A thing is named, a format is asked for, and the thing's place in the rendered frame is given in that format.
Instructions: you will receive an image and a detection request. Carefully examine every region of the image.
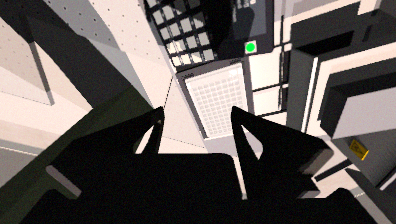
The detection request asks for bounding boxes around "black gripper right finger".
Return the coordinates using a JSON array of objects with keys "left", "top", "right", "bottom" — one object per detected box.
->
[{"left": 230, "top": 106, "right": 334, "bottom": 199}]

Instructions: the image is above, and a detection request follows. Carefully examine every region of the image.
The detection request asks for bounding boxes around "white well plate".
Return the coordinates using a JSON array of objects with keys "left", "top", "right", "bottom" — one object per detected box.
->
[{"left": 185, "top": 62, "right": 248, "bottom": 138}]

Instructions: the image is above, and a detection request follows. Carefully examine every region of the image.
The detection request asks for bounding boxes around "black raised edge strip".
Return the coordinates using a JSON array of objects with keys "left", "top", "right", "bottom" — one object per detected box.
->
[{"left": 314, "top": 159, "right": 354, "bottom": 183}]

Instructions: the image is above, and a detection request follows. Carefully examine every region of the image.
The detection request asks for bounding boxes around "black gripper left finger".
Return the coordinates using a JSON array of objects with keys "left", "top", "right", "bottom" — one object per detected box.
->
[{"left": 62, "top": 106, "right": 165, "bottom": 153}]

